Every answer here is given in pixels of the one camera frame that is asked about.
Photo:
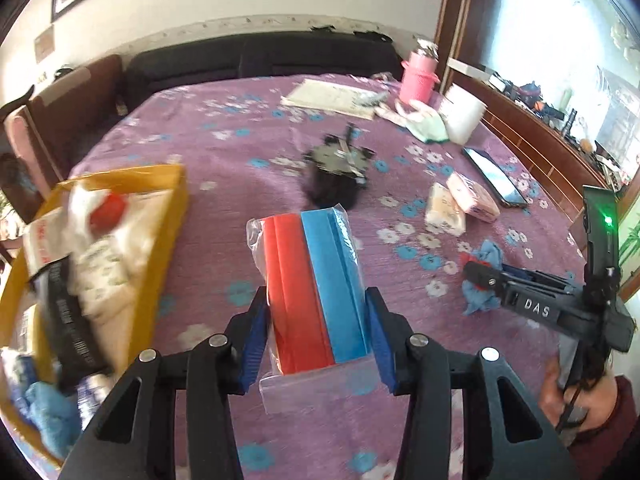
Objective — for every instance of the purple floral tablecloth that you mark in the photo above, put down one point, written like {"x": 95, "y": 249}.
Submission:
{"x": 210, "y": 170}

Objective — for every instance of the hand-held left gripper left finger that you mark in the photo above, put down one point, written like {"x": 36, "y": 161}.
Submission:
{"x": 255, "y": 330}

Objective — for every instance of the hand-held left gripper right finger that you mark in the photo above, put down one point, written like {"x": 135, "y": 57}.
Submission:
{"x": 382, "y": 340}

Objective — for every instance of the pink bottle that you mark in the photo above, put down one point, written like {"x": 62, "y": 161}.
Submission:
{"x": 417, "y": 82}

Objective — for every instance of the black packet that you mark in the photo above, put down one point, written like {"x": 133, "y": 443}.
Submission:
{"x": 70, "y": 315}

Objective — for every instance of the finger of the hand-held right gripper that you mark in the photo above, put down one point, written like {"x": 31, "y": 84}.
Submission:
{"x": 530, "y": 276}
{"x": 487, "y": 277}

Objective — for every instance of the white cup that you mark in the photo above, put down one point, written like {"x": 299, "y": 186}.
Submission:
{"x": 465, "y": 115}

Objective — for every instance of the green white cloth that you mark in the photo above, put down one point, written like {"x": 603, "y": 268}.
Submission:
{"x": 422, "y": 122}

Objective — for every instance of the person's right hand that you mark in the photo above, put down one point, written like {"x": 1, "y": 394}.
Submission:
{"x": 552, "y": 390}

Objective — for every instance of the red round item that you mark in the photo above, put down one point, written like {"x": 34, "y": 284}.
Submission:
{"x": 111, "y": 211}

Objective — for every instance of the wall tag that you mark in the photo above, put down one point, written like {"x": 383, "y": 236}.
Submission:
{"x": 45, "y": 45}

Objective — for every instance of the floral tissue pack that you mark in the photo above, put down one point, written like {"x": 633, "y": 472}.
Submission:
{"x": 445, "y": 210}

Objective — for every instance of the cream cloth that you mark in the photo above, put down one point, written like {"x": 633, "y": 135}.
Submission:
{"x": 147, "y": 230}

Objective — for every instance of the wooden cabinet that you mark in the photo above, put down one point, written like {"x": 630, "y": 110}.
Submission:
{"x": 540, "y": 140}

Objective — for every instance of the black sofa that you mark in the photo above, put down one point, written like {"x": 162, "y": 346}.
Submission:
{"x": 210, "y": 60}

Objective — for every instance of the black smartphone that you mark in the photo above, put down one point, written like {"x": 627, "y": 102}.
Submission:
{"x": 495, "y": 177}

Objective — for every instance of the brown wooden door frame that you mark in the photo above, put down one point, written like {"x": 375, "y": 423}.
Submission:
{"x": 452, "y": 20}

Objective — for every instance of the brown chair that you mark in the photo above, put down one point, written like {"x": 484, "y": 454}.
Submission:
{"x": 80, "y": 100}

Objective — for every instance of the pile of assorted clutter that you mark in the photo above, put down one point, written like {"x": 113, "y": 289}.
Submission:
{"x": 550, "y": 105}

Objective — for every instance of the red and blue cloth pack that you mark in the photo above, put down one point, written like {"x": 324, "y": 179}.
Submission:
{"x": 310, "y": 285}

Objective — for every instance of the pink soap bar packet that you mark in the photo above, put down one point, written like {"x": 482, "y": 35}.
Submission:
{"x": 472, "y": 196}

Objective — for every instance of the white paper sheet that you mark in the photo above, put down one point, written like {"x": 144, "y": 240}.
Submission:
{"x": 330, "y": 96}

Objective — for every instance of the pink cushion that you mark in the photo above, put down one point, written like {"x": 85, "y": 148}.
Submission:
{"x": 17, "y": 135}

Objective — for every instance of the yellow cardboard box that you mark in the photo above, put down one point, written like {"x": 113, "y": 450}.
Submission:
{"x": 165, "y": 240}

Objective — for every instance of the blue cloth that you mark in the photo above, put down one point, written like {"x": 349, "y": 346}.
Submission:
{"x": 50, "y": 415}
{"x": 480, "y": 295}

